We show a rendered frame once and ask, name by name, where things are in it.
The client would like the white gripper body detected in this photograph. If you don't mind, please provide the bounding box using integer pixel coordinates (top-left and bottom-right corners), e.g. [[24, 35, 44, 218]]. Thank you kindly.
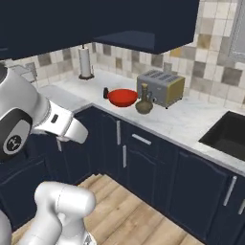
[[62, 116, 90, 145]]

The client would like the olive green bottle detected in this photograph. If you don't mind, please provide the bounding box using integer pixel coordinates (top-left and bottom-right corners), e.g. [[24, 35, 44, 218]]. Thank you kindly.
[[134, 82, 154, 116]]

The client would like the red mixing bowl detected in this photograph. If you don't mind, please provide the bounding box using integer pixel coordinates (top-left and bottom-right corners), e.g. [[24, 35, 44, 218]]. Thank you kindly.
[[106, 88, 139, 108]]

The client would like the grey window frame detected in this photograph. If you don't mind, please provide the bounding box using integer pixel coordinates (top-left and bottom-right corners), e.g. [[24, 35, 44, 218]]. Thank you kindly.
[[227, 0, 245, 64]]

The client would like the dark blue wall cupboard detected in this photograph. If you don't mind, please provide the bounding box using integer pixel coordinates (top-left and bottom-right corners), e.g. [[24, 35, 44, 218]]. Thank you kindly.
[[0, 0, 94, 61], [91, 0, 201, 56]]

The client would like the dark blue drawer front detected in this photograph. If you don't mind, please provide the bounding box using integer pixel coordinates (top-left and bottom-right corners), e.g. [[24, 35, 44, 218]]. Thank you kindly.
[[122, 122, 177, 161]]

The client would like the silver drawer handle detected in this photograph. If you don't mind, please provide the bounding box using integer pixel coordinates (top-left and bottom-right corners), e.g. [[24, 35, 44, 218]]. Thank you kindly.
[[131, 133, 153, 146]]

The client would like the white paper towel roll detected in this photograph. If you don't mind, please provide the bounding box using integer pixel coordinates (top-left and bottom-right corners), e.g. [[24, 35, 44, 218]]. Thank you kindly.
[[78, 45, 96, 81]]

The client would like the black sink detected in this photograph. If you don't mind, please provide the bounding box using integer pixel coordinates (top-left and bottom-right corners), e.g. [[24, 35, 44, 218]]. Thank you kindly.
[[197, 110, 245, 163]]

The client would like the silver toaster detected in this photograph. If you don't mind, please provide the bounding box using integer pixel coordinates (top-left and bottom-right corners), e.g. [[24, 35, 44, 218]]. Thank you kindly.
[[136, 69, 187, 110]]

